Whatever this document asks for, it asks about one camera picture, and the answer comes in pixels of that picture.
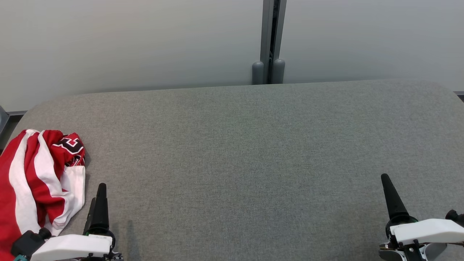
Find grey post foot cap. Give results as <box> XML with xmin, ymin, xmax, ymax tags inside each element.
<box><xmin>252</xmin><ymin>61</ymin><xmax>264</xmax><ymax>85</ymax></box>
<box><xmin>273</xmin><ymin>59</ymin><xmax>285</xmax><ymax>84</ymax></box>

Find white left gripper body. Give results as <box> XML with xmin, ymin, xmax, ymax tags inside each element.
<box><xmin>31</xmin><ymin>225</ymin><xmax>124</xmax><ymax>261</ymax></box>

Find grey metal partition post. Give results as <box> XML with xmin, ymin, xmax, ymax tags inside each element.
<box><xmin>260</xmin><ymin>0</ymin><xmax>287</xmax><ymax>84</ymax></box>

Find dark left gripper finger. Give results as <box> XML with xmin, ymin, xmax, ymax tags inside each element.
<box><xmin>83</xmin><ymin>198</ymin><xmax>96</xmax><ymax>235</ymax></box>
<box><xmin>90</xmin><ymin>183</ymin><xmax>110</xmax><ymax>233</ymax></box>

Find red shorts with white stripe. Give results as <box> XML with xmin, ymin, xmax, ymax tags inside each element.
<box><xmin>0</xmin><ymin>129</ymin><xmax>67</xmax><ymax>261</ymax></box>

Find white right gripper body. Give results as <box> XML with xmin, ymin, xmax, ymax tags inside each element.
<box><xmin>379</xmin><ymin>215</ymin><xmax>464</xmax><ymax>261</ymax></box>

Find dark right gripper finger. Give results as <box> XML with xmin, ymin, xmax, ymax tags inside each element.
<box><xmin>380</xmin><ymin>173</ymin><xmax>410</xmax><ymax>220</ymax></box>

